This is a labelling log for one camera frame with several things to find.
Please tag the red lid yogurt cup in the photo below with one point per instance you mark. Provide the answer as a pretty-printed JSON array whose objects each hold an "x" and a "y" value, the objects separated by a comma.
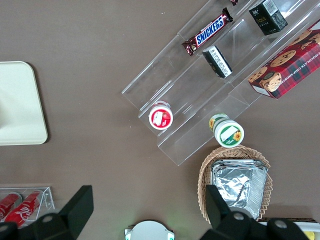
[{"x": 160, "y": 117}]

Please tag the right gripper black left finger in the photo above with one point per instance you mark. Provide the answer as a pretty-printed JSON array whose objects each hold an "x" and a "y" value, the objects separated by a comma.
[{"x": 75, "y": 210}]

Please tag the yellow snack packet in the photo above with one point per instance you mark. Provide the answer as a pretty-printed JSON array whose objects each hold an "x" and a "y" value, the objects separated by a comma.
[{"x": 310, "y": 236}]

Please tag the red cola bottle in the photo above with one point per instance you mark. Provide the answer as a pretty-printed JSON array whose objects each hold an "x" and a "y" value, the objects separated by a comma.
[
  {"x": 8, "y": 203},
  {"x": 25, "y": 208}
]

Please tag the red tartan cookie box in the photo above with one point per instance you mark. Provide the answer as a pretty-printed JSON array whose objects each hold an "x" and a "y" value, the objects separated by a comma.
[{"x": 290, "y": 65}]

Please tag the light wicker basket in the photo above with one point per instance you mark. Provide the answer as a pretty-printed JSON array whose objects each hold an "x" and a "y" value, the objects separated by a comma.
[{"x": 203, "y": 180}]

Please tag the stacked aluminium foil trays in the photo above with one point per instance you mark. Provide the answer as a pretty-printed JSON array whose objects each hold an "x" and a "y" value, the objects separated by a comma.
[{"x": 237, "y": 185}]

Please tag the clear acrylic stepped stand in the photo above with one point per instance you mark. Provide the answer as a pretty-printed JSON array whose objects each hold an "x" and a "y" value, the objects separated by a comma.
[{"x": 195, "y": 105}]

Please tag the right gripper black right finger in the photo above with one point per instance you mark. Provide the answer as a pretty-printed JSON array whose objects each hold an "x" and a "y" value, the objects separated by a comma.
[{"x": 220, "y": 217}]

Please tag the clear acrylic bottle rack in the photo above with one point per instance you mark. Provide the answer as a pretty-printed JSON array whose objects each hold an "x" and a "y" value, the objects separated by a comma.
[{"x": 48, "y": 197}]

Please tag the small black carton box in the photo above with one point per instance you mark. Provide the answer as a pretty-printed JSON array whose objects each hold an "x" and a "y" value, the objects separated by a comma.
[
  {"x": 268, "y": 17},
  {"x": 217, "y": 62}
]

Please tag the beige plastic tray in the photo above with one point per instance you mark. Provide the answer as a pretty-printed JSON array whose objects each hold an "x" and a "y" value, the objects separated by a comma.
[{"x": 20, "y": 105}]

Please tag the Snickers chocolate bar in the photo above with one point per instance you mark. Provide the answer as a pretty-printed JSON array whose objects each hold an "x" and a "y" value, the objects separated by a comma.
[
  {"x": 208, "y": 31},
  {"x": 234, "y": 2}
]

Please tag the green lid yogurt cup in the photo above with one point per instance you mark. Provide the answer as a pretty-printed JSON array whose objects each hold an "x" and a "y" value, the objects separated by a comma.
[{"x": 228, "y": 133}]

